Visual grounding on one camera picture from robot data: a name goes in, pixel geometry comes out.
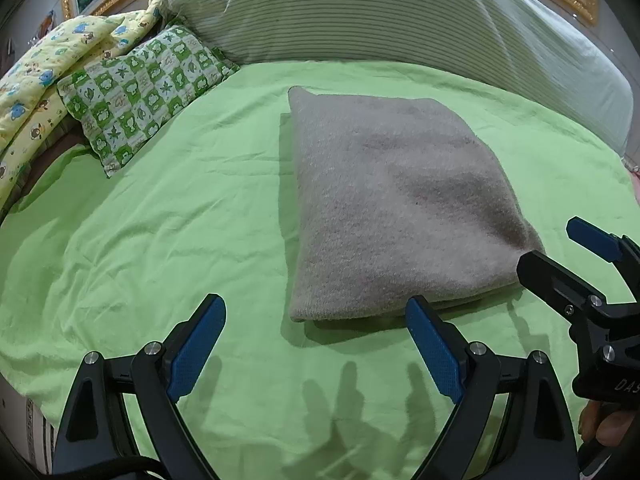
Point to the yellow animal-print blanket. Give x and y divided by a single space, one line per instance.
35 85

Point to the green bed sheet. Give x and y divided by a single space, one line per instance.
165 220

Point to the beige knit sweater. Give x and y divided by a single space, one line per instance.
395 200

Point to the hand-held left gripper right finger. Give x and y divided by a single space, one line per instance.
436 356

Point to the striped white pillow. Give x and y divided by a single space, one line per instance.
400 10

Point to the person's right hand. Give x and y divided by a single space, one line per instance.
607 427

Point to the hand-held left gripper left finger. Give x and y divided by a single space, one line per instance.
197 350

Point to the brown mattress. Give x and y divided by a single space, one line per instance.
47 160

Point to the green checked leaf-print pillow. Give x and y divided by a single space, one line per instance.
145 90

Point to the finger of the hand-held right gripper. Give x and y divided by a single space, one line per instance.
592 240
547 275

